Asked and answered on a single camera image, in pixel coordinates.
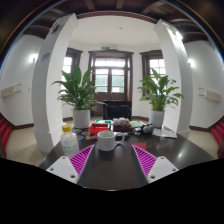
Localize paper leaflet on table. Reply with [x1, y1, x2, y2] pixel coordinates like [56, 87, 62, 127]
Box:
[153, 128, 177, 139]

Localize right potted green plant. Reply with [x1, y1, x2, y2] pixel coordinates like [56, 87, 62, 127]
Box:
[138, 69, 184, 128]

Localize red plastic box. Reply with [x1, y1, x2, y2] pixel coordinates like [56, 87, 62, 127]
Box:
[89, 123, 110, 135]

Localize colourful stickers sheet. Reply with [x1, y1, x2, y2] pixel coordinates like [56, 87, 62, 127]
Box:
[72, 127, 97, 141]

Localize dark tray with cups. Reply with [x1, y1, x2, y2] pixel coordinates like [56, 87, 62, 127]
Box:
[113, 117, 132, 132]

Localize right wall air conditioner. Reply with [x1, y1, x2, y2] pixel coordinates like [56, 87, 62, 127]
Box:
[199, 88, 221, 102]

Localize black round gadget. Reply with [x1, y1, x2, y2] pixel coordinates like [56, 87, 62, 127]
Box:
[134, 124, 154, 134]

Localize black office chair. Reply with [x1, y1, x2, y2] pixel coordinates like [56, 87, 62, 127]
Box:
[103, 100, 132, 120]

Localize potted green plant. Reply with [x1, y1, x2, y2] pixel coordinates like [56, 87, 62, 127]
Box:
[138, 69, 184, 128]
[55, 65, 97, 129]

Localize clear bottle yellow cap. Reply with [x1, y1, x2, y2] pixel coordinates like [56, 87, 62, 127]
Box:
[61, 124, 79, 157]

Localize left wall air conditioner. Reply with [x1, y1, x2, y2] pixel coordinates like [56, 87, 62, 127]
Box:
[0, 84, 21, 98]

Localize white ceramic mug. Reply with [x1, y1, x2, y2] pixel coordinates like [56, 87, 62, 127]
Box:
[97, 131, 125, 152]

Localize left potted green plant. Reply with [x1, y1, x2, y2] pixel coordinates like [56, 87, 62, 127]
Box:
[55, 65, 97, 129]

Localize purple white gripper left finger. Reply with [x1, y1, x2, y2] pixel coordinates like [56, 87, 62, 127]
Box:
[47, 145, 94, 184]

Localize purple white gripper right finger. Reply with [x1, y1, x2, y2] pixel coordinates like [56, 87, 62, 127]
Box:
[132, 144, 178, 183]

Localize brown wooden double door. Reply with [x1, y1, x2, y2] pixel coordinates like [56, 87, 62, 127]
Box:
[89, 50, 133, 116]

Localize red round coaster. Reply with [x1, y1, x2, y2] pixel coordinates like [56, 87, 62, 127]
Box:
[134, 143, 147, 150]

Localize wall air conditioner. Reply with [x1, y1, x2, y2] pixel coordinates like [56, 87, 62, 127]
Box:
[199, 88, 221, 102]
[0, 84, 21, 98]

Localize green book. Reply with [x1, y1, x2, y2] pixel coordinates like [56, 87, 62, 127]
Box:
[129, 121, 142, 128]

